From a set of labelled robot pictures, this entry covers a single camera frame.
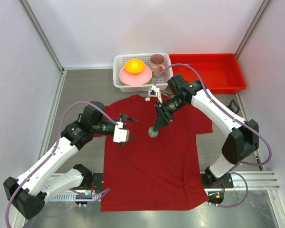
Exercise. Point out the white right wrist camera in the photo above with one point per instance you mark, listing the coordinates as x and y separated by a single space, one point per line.
154 91

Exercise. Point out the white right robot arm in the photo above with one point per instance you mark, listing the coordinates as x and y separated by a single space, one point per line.
242 139

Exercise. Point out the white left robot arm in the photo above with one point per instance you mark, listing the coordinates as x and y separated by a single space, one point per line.
29 192

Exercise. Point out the red t-shirt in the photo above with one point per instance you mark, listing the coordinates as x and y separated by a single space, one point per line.
160 173

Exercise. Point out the round colourful brooch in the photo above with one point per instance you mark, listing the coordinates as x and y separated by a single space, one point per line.
152 133

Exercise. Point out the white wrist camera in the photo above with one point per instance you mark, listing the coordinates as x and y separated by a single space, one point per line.
116 138
154 91

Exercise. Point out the black brooch box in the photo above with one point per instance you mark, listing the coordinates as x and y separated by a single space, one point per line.
233 106

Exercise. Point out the aluminium front rail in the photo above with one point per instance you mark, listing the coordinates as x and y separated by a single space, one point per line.
251 180

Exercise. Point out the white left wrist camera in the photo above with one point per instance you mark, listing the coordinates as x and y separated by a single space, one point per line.
116 138

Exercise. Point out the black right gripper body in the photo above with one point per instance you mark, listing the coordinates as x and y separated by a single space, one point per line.
165 109

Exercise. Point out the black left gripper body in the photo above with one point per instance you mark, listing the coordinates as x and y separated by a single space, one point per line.
122 118

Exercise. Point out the pink floral mug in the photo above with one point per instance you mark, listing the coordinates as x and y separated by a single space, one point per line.
157 64

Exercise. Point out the orange plastic bowl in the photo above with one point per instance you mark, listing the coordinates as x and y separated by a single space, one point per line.
134 66

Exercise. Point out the red plastic tray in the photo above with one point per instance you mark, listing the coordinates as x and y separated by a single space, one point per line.
220 72

